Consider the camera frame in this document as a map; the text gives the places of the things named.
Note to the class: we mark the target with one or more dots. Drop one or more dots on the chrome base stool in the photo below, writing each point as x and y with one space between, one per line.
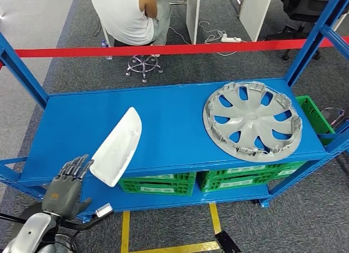
143 65

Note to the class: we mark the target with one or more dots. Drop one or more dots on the grey wheel hubcap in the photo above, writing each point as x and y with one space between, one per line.
251 119

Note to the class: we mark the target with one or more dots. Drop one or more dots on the white power strip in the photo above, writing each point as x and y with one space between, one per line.
231 38

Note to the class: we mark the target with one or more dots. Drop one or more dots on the red barrier belt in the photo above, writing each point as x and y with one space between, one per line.
163 49

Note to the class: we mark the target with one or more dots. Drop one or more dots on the seated person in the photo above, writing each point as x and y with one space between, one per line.
122 16

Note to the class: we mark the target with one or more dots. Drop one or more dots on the blue metal shelf rack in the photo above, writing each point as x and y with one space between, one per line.
168 128

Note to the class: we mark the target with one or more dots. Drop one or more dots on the clear water bottle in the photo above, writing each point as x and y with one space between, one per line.
105 44

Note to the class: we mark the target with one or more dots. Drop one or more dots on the white car mirror cover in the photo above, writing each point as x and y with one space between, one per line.
117 150

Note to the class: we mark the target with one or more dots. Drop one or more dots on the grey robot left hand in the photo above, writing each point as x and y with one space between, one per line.
61 195

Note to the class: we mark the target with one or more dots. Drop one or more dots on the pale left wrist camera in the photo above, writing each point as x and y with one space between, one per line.
104 210

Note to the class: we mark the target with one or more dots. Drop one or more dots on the black office chair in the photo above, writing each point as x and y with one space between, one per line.
305 9

